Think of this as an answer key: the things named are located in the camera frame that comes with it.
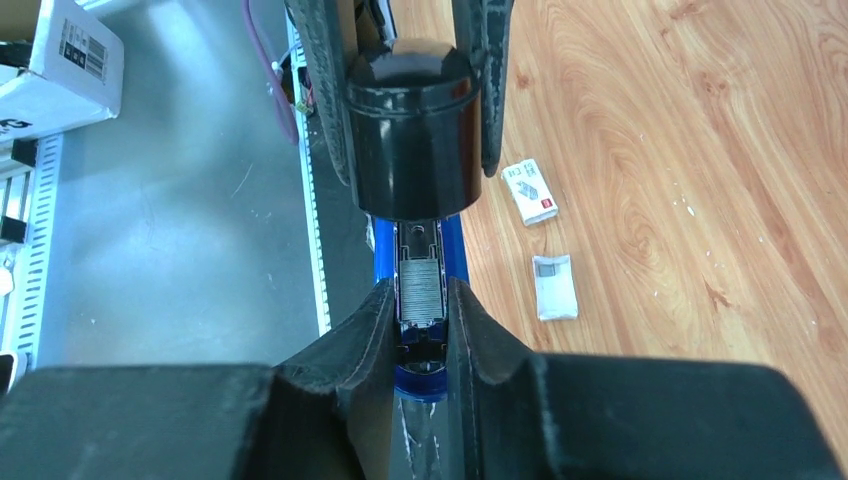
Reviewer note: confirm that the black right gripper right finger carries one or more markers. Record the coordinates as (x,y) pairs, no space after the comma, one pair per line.
(515,413)

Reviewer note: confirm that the white staple box tray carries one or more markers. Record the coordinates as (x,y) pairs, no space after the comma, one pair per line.
(556,297)

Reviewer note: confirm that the white staple box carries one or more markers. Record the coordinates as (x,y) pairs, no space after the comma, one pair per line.
(530,192)

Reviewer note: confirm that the white slotted cable duct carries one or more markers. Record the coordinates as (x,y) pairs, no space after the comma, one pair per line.
(30,174)

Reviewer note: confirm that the white cardboard box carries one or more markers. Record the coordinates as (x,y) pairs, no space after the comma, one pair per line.
(71,72)

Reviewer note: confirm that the blue and black stapler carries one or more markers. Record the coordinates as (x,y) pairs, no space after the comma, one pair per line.
(414,107)

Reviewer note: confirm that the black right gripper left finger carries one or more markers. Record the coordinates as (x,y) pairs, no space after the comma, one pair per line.
(325,413)

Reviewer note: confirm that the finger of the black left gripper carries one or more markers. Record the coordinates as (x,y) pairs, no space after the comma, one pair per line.
(328,33)
(482,32)

